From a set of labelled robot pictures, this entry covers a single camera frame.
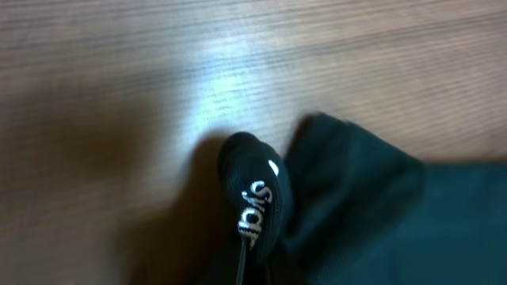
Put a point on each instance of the black t-shirt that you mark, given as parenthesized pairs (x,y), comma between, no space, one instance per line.
(345,207)

